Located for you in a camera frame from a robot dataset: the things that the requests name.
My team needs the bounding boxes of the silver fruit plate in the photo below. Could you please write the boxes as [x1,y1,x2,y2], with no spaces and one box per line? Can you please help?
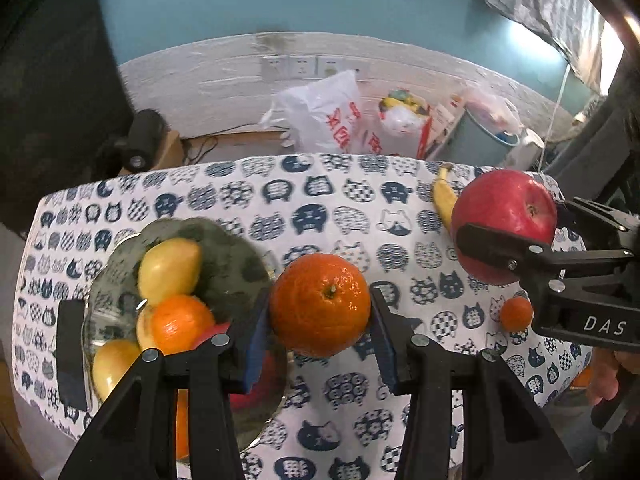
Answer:
[80,216,294,453]

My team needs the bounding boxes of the yellow-green pear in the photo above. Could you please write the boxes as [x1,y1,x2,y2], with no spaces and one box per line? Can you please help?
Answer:
[138,237,203,306]

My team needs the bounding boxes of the yellow banana at back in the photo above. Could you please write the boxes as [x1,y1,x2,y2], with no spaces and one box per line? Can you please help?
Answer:
[432,162,457,232]

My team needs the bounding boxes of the black cylindrical speaker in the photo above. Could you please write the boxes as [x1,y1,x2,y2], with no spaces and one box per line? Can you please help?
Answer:
[122,108,167,174]

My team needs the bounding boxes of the small mandarin at left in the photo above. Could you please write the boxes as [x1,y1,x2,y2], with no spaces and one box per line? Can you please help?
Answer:
[269,252,371,358]

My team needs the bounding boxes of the small mandarin orange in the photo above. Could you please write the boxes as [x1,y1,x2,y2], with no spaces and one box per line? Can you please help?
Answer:
[499,296,534,332]

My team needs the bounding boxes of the person's right hand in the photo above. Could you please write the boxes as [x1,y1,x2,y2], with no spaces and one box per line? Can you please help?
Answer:
[587,348,639,405]

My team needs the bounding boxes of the large red apple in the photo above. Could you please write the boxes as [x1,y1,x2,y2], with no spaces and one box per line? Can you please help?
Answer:
[450,168,559,286]

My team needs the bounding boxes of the red white bag with items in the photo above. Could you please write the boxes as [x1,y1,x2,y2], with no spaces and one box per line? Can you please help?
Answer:
[378,89,433,159]

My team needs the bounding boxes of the large orange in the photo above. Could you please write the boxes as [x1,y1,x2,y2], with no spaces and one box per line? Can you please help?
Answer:
[151,295,216,356]

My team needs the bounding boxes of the teal round bin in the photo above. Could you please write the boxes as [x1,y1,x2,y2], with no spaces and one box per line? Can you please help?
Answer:
[435,110,520,166]

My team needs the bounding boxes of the clear plastic bag on bin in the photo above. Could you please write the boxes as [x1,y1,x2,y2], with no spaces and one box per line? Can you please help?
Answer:
[461,86,521,134]

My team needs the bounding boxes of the white wall sockets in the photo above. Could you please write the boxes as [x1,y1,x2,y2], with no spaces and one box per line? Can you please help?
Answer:
[260,54,370,81]

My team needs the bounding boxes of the white kettle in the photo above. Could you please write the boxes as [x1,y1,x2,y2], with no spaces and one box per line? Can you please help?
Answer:
[503,128,544,171]

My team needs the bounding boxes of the white plastic bag red text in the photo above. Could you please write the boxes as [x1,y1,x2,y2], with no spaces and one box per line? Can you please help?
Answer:
[259,70,382,155]

